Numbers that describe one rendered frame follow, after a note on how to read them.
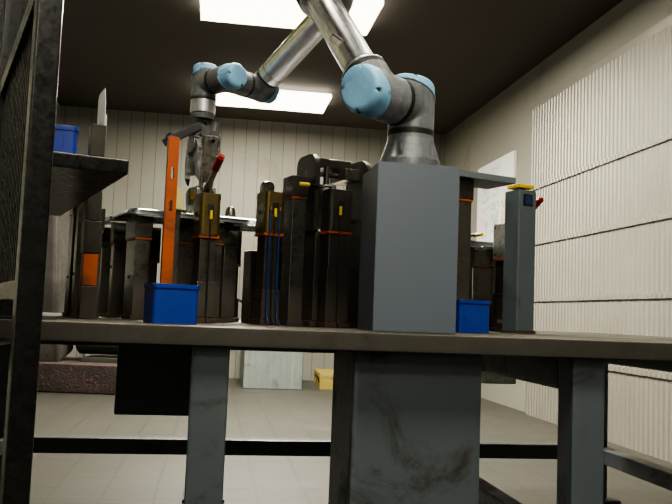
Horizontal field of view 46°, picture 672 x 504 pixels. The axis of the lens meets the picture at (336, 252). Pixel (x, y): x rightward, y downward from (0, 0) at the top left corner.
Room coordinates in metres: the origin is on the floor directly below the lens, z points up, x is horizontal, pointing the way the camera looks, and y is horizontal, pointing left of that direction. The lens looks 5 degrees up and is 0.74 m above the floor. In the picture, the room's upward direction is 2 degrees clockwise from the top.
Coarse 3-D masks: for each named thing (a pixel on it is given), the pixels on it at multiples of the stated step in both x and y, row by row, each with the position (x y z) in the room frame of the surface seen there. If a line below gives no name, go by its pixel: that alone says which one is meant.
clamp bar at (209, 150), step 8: (208, 136) 2.14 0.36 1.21; (208, 144) 2.15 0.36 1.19; (216, 144) 2.16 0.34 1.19; (208, 152) 2.15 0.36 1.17; (216, 152) 2.16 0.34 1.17; (208, 160) 2.16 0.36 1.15; (200, 168) 2.17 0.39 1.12; (208, 168) 2.16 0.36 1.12; (200, 176) 2.16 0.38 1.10; (200, 184) 2.16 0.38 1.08
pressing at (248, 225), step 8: (136, 208) 2.13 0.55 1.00; (120, 216) 2.31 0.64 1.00; (128, 216) 2.31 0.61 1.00; (152, 216) 2.28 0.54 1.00; (160, 216) 2.27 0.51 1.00; (184, 216) 2.19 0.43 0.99; (192, 216) 2.20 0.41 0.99; (224, 216) 2.25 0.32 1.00; (240, 224) 2.40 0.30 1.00; (248, 224) 2.37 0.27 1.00; (480, 248) 2.89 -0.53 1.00
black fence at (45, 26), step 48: (0, 0) 1.81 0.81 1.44; (48, 0) 0.93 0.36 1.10; (0, 48) 1.70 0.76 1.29; (48, 48) 0.93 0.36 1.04; (0, 96) 1.48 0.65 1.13; (48, 96) 0.93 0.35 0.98; (0, 144) 1.48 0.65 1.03; (48, 144) 0.94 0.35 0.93; (0, 192) 1.41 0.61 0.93; (48, 192) 0.94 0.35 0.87; (0, 240) 1.34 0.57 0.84; (0, 288) 1.17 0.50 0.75
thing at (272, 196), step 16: (272, 192) 2.17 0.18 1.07; (256, 208) 2.23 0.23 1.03; (272, 208) 2.17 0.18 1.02; (256, 224) 2.22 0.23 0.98; (272, 224) 2.18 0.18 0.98; (272, 240) 2.19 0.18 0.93; (272, 256) 2.19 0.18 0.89; (256, 272) 2.22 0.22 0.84; (272, 272) 2.17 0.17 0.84; (256, 288) 2.22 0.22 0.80; (272, 288) 2.19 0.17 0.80; (256, 304) 2.20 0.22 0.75; (272, 304) 2.19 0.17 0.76; (256, 320) 2.19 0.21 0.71; (272, 320) 2.17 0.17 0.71
